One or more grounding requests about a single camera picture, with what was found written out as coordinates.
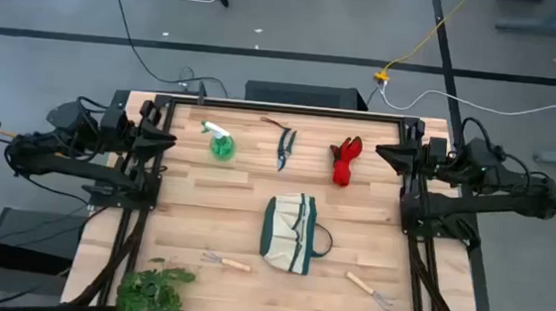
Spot black aluminium table frame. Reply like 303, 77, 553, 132
66, 85, 499, 311

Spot black pruning shears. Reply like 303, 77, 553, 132
255, 115, 299, 173

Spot green leafy plant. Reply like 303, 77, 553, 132
114, 254, 200, 311

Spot red and black gardening gloves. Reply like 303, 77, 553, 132
326, 133, 365, 189

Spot thin black cable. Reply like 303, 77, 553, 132
0, 196, 111, 256

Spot wooden handled hand rake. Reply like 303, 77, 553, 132
199, 249, 255, 273
343, 270, 397, 311

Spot dark grey cart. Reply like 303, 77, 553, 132
0, 205, 88, 311

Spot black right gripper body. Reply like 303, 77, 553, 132
416, 135, 455, 181

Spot black computer case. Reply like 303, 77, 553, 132
244, 78, 370, 112

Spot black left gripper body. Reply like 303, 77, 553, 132
97, 105, 145, 156

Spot long black floor cable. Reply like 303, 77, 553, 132
101, 0, 238, 99

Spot beige and green gardening bag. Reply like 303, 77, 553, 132
257, 189, 339, 279

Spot green spray bottle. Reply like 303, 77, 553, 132
197, 120, 238, 163

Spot white floor cable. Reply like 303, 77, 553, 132
379, 78, 556, 124

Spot yellow extension cable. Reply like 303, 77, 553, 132
373, 0, 470, 88

